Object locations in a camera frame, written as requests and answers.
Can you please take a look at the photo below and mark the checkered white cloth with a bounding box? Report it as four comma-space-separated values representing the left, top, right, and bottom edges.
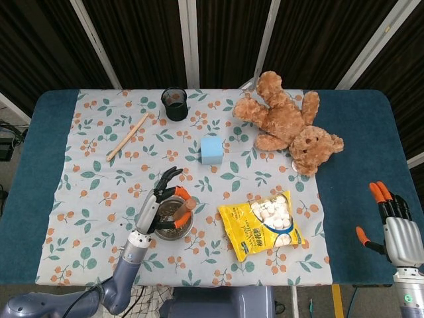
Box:
84, 285, 175, 318

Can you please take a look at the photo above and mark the white screen frame post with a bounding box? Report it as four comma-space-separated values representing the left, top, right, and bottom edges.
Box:
335, 0, 415, 90
178, 0, 200, 89
406, 153, 424, 169
242, 0, 283, 89
70, 0, 123, 89
0, 91, 31, 124

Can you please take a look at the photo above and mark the yellow marshmallow bag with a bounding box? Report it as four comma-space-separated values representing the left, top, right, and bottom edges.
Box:
217, 190, 305, 262

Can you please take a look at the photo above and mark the thick wooden rod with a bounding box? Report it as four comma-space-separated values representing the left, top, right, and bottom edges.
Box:
174, 197, 197, 222

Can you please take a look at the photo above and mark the steel bowl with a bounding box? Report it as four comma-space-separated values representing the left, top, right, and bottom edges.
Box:
152, 195, 195, 240

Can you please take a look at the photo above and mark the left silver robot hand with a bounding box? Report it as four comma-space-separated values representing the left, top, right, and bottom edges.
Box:
135, 166, 195, 235

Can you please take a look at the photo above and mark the black box device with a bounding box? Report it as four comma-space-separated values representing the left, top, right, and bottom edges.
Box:
0, 137, 15, 162

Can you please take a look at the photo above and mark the grey-blue robot torso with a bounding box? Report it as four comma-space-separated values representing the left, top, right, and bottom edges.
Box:
158, 286, 276, 318

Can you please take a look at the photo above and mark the brown teddy bear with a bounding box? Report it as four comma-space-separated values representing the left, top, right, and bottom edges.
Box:
233, 70, 345, 176

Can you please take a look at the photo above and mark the thin wooden stick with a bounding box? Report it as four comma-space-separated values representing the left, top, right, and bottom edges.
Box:
105, 112, 150, 162

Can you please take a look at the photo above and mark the black mesh pen cup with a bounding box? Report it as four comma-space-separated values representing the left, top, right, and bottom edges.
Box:
160, 86, 189, 121

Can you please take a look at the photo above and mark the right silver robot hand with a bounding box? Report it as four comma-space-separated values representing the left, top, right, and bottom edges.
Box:
356, 181, 424, 268

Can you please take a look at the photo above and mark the floral tablecloth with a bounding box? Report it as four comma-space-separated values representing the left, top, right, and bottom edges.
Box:
34, 88, 333, 288

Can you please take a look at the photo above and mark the blue padded table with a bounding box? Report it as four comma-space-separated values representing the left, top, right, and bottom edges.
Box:
0, 89, 424, 288

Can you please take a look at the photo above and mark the blue foam cube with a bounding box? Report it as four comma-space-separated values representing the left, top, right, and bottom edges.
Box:
200, 135, 224, 166

